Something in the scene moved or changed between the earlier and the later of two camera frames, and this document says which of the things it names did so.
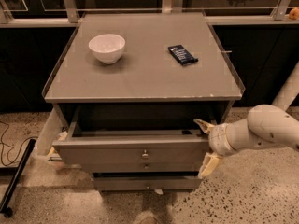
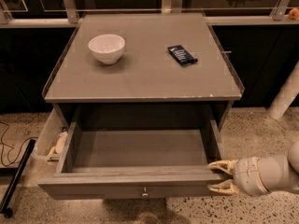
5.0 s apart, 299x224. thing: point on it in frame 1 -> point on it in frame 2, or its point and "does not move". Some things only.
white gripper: (217, 138) -> (247, 175)
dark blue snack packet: (181, 54) does not move
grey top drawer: (133, 133) -> (135, 165)
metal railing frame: (174, 4) does not move
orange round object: (293, 13) does not move
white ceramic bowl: (107, 48) does not move
